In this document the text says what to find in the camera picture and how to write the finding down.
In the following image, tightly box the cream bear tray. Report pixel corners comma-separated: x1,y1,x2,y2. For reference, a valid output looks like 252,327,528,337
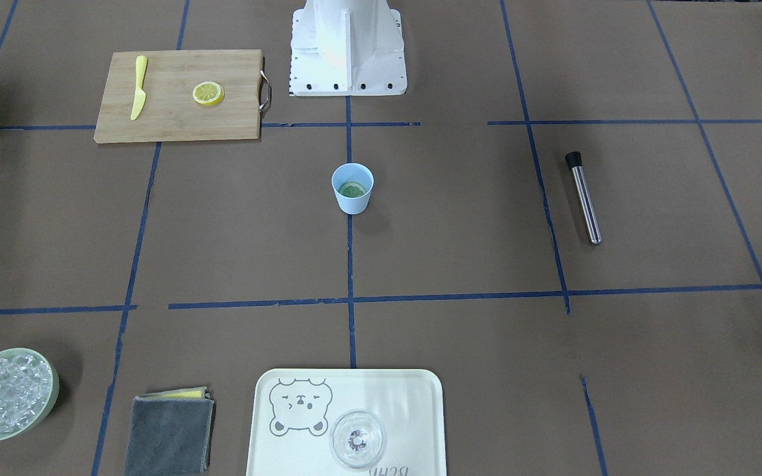
246,368,447,475

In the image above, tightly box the bamboo cutting board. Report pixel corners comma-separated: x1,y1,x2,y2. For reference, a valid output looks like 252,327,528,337
94,50,271,144

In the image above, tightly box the folded grey cloth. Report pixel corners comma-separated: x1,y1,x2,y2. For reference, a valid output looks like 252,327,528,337
124,386,215,475

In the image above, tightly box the green bowl of ice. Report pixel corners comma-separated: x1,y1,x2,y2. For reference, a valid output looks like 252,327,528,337
0,348,60,441

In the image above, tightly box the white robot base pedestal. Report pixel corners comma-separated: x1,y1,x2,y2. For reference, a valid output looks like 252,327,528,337
288,1,408,97

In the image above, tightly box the yellow lemon slice on board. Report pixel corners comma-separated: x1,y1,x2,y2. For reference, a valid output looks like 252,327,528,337
191,81,225,106

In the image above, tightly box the yellow lemon slice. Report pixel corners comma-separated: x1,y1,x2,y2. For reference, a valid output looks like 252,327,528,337
191,81,225,106
337,181,368,198

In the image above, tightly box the yellow plastic knife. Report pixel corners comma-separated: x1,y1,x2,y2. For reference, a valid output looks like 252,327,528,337
130,55,148,121

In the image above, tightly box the steel muddler black tip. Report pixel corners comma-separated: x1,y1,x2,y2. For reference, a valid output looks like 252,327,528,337
564,151,603,246

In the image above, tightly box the clear wine glass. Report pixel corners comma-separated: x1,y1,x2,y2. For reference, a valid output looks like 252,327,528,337
330,409,387,470

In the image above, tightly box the light blue paper cup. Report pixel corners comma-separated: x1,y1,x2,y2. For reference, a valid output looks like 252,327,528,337
331,163,374,215

